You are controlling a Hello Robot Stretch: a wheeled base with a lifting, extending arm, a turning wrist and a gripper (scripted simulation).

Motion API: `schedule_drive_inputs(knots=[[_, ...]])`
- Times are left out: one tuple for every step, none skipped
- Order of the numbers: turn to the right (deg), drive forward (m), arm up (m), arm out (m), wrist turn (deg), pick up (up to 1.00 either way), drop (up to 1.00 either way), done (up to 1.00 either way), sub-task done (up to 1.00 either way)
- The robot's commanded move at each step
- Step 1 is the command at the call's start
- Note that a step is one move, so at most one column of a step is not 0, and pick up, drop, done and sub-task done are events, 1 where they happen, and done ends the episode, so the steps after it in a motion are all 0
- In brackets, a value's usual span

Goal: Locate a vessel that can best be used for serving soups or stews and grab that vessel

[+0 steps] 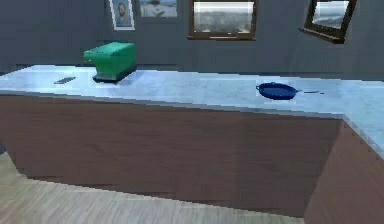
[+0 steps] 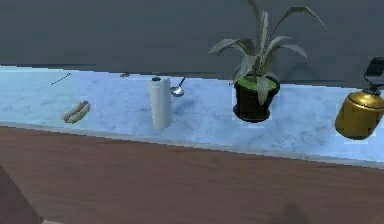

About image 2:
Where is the brown wooden counter cabinet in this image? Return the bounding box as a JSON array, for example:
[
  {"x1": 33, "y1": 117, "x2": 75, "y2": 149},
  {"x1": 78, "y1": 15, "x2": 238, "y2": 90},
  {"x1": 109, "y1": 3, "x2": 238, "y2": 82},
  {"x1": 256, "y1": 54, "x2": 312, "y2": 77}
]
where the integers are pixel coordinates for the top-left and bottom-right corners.
[{"x1": 0, "y1": 125, "x2": 384, "y2": 224}]

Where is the white paper towel roll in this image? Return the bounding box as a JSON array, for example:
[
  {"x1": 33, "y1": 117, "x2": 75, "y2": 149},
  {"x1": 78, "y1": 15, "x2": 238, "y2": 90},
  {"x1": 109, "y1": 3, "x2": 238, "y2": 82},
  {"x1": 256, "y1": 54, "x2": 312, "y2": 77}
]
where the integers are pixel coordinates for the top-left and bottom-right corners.
[{"x1": 147, "y1": 76, "x2": 173, "y2": 131}]

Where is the house plant in black pot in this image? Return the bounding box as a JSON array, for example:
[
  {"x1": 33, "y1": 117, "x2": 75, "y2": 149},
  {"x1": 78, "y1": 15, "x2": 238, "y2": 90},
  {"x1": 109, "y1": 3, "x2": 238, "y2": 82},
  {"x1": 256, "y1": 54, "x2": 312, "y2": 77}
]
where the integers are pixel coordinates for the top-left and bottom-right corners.
[{"x1": 208, "y1": 0, "x2": 328, "y2": 123}]

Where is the hot dog in bun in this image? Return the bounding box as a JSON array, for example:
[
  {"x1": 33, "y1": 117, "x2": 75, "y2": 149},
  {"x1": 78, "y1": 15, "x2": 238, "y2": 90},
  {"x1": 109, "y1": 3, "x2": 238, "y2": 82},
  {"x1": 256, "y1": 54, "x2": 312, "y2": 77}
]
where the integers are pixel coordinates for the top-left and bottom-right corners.
[{"x1": 62, "y1": 100, "x2": 91, "y2": 125}]

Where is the thin dark utensil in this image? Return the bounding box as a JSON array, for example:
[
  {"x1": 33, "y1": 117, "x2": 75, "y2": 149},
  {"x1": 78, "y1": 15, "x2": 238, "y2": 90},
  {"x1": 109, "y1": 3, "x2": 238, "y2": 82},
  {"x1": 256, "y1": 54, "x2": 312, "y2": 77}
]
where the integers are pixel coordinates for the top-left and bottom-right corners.
[{"x1": 50, "y1": 72, "x2": 72, "y2": 86}]

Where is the golden kettle with black handle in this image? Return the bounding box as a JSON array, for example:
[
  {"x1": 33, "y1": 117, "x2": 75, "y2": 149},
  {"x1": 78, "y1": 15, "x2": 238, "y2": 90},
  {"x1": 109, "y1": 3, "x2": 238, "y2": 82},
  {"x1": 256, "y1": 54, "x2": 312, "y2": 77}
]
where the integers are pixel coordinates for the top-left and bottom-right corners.
[{"x1": 334, "y1": 56, "x2": 384, "y2": 141}]

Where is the silver ladle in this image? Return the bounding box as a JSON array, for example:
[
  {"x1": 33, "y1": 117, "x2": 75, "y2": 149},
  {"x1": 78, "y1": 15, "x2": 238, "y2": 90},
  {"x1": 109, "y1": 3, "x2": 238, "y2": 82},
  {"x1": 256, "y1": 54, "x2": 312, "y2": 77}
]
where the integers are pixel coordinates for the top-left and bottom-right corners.
[{"x1": 169, "y1": 76, "x2": 187, "y2": 98}]

